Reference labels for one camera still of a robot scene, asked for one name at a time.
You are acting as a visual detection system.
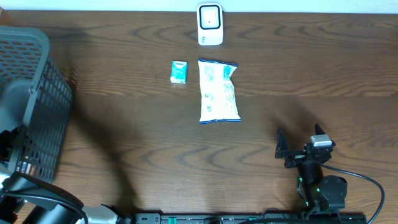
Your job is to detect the white barcode scanner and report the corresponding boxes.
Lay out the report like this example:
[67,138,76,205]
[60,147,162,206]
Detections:
[197,2,224,46]

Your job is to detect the cream snack bag blue trim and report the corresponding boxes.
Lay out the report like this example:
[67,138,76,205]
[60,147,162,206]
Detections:
[198,58,241,124]

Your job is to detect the grey plastic mesh basket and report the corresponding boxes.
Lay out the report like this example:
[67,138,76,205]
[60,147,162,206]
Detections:
[1,26,73,182]

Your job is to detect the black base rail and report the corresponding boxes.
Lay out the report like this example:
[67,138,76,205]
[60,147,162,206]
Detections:
[134,210,366,224]

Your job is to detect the teal tissue pack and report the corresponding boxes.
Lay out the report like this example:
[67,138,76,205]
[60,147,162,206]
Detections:
[170,61,188,84]

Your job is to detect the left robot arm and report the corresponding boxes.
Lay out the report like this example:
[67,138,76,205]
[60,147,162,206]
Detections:
[1,167,134,223]

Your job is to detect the items inside basket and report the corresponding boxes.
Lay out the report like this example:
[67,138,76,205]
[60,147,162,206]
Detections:
[16,162,40,176]

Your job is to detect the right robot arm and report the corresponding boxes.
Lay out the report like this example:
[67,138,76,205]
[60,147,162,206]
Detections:
[275,124,348,213]

